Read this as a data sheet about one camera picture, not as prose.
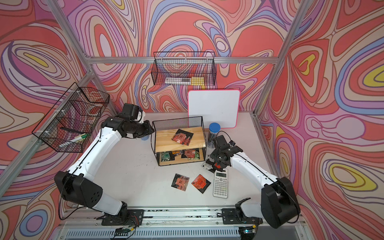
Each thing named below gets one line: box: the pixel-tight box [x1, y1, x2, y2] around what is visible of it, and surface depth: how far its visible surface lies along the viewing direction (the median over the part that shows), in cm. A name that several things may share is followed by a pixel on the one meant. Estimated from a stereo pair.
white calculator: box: [213, 168, 228, 199], surface depth 85 cm
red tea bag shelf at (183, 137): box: [171, 128, 194, 146], surface depth 86 cm
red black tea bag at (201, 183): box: [191, 174, 212, 194], surface depth 86 cm
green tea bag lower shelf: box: [161, 152, 171, 162], surface depth 95 cm
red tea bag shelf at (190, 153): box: [184, 149, 196, 159], surface depth 95 cm
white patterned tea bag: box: [201, 162, 213, 171], surface depth 92 cm
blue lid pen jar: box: [207, 122, 221, 149], surface depth 88 cm
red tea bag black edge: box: [171, 173, 190, 192], surface depth 86 cm
